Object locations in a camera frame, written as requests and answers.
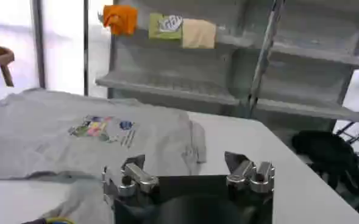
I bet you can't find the grey metal shelf rack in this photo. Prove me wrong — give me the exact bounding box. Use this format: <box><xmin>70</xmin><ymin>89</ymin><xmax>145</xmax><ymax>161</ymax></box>
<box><xmin>95</xmin><ymin>0</ymin><xmax>359</xmax><ymax>125</ymax></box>

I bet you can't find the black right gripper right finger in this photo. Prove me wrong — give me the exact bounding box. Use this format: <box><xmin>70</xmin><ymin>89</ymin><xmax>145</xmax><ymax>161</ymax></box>
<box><xmin>224</xmin><ymin>151</ymin><xmax>276</xmax><ymax>194</ymax></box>

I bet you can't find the black garment heap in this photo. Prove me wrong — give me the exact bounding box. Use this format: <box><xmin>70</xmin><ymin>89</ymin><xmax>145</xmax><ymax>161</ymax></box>
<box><xmin>291</xmin><ymin>130</ymin><xmax>359</xmax><ymax>195</ymax></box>

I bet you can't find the grey printed t-shirt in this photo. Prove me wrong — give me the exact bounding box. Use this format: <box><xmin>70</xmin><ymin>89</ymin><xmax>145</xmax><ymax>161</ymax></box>
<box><xmin>0</xmin><ymin>88</ymin><xmax>207</xmax><ymax>224</ymax></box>

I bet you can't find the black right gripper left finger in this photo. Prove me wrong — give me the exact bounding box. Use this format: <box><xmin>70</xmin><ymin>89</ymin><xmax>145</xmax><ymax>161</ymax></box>
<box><xmin>101</xmin><ymin>154</ymin><xmax>160</xmax><ymax>201</ymax></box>

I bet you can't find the dark window frame post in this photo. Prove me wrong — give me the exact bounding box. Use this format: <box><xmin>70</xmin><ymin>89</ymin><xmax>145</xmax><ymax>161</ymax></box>
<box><xmin>31</xmin><ymin>0</ymin><xmax>46</xmax><ymax>89</ymax></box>

